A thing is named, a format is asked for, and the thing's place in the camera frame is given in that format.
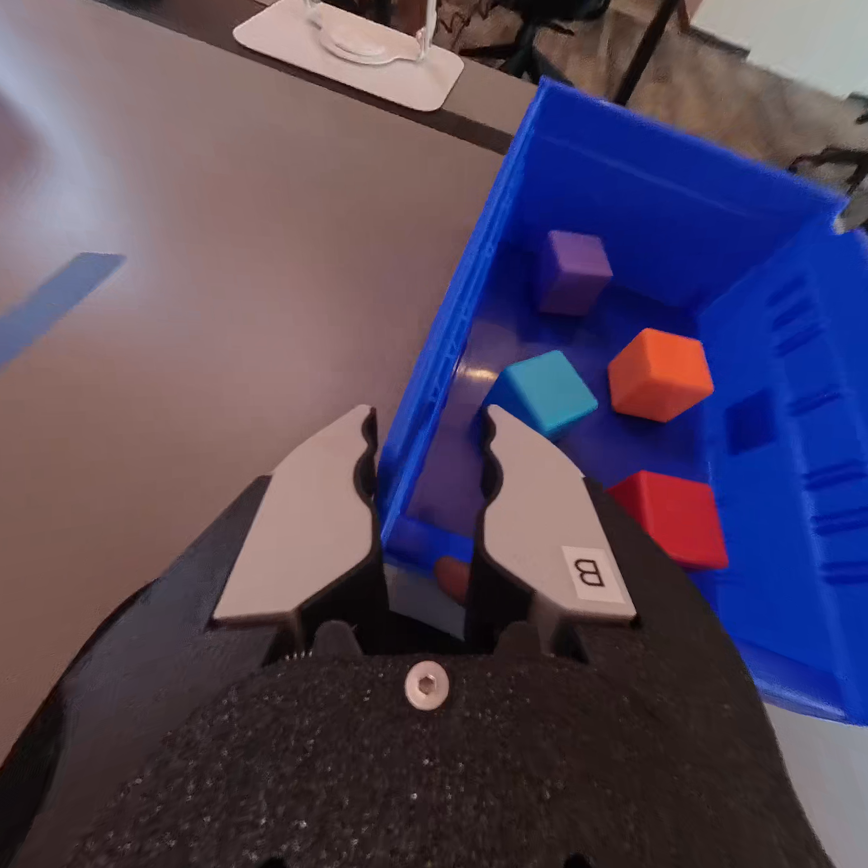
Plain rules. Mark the red foam cube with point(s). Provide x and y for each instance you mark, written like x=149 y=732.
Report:
x=672 y=518

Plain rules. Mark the white stand base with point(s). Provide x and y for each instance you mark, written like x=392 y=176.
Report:
x=393 y=75

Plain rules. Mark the teal foam cube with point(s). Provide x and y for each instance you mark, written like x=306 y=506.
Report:
x=545 y=393

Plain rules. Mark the orange foam cube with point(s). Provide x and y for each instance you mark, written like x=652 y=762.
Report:
x=661 y=376

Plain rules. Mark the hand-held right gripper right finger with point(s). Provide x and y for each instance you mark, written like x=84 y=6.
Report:
x=543 y=529

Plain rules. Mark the blue tape strip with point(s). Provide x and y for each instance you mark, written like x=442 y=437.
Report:
x=54 y=301

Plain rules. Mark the purple foam cube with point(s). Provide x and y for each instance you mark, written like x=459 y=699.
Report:
x=573 y=271

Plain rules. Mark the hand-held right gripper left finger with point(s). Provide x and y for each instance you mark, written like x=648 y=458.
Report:
x=296 y=536

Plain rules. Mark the black swivel chair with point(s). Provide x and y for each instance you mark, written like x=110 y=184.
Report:
x=543 y=14

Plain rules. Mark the blue plastic bin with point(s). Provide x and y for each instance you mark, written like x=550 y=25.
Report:
x=800 y=407

